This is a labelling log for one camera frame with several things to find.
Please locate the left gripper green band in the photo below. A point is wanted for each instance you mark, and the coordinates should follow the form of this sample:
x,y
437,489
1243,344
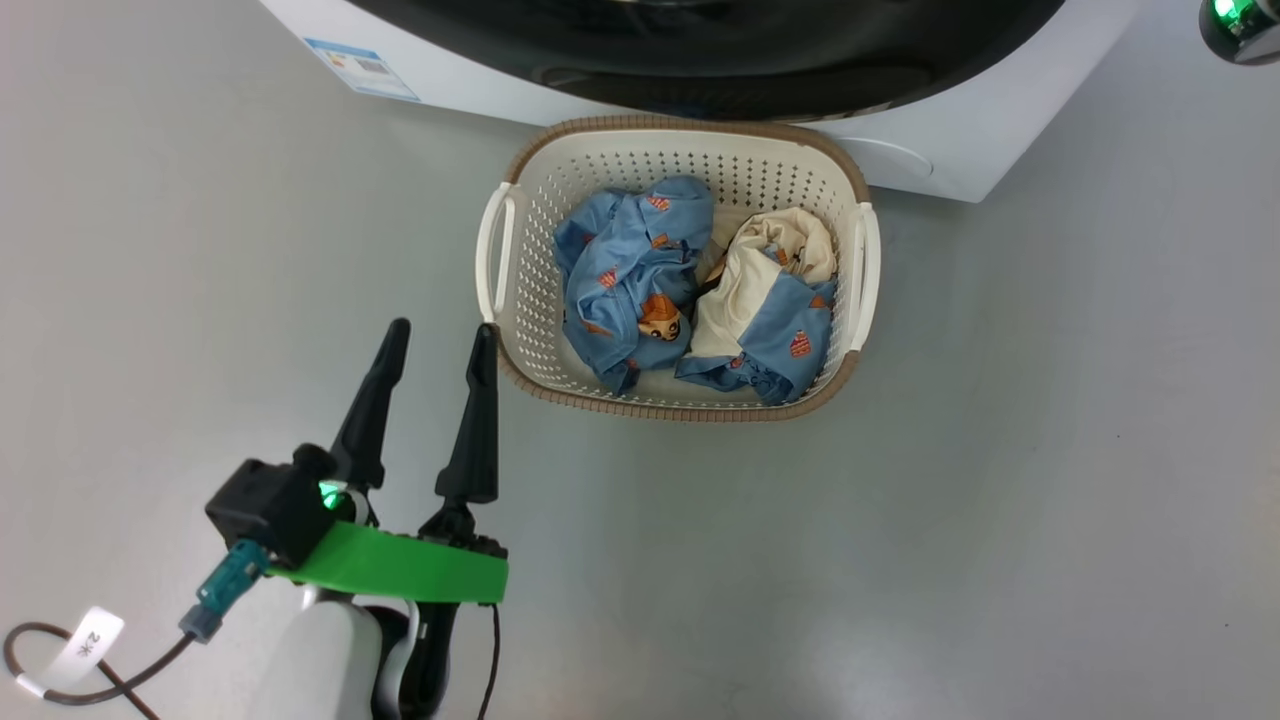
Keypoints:
x,y
400,570

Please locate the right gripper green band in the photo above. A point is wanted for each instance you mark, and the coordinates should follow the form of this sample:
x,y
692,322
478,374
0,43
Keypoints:
x,y
1245,35

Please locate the blue printed shirt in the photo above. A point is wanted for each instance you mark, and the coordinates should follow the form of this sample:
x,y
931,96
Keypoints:
x,y
625,260

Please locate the cream and blue garment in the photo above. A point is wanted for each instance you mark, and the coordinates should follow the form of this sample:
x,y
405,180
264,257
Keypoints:
x,y
750,290

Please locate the black round glass washer door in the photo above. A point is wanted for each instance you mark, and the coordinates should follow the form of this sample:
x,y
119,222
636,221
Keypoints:
x,y
700,50

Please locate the white front-load washing machine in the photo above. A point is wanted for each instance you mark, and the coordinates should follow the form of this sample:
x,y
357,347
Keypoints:
x,y
960,140

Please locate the cream perforated laundry basket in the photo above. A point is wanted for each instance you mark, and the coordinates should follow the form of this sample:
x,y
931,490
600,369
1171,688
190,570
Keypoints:
x,y
640,150

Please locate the blue energy label sticker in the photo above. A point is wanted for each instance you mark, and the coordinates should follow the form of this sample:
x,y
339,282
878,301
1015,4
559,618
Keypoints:
x,y
360,68

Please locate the round filter cover flap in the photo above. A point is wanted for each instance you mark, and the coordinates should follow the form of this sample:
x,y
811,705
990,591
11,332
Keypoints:
x,y
895,155

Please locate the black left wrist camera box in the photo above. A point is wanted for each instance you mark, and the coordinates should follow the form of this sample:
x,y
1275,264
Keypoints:
x,y
270,505

